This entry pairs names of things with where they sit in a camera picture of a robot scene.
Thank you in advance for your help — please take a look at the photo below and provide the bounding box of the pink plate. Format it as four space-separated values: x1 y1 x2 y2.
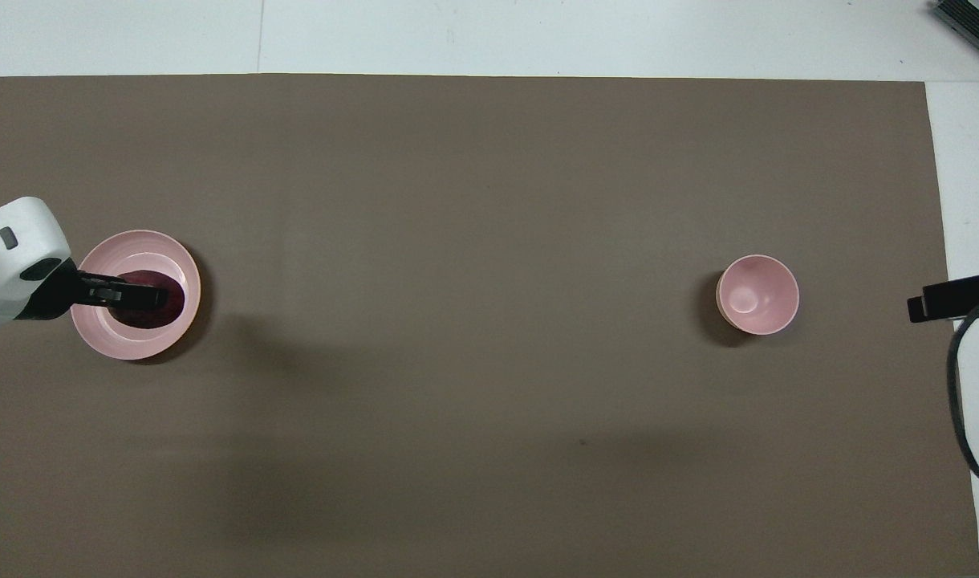
71 230 202 360

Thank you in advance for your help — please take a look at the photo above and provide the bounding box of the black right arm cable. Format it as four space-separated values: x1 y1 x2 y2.
946 295 979 485

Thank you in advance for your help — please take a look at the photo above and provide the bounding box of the dark red apple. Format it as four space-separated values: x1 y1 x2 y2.
108 271 186 329

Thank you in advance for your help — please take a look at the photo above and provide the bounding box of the black ribbed device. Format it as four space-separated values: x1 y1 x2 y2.
931 0 979 69

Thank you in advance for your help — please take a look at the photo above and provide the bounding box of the brown table mat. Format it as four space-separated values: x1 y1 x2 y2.
0 74 979 578

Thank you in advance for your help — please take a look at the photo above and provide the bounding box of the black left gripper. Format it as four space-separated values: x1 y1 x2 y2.
16 257 170 322

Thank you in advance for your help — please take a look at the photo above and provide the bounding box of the pink bowl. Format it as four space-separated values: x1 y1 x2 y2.
716 254 800 336

